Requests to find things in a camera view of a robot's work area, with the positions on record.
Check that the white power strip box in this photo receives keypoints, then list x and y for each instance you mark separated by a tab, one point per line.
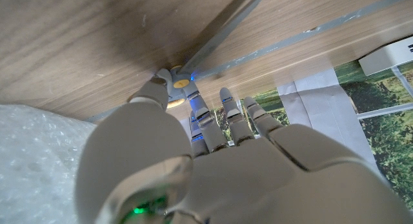
387	57

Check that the clear bubble wrap sheet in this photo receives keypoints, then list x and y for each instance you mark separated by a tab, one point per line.
38	159

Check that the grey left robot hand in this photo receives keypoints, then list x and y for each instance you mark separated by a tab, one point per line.
245	179

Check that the printed forest window backdrop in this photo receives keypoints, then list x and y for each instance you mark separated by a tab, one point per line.
380	127

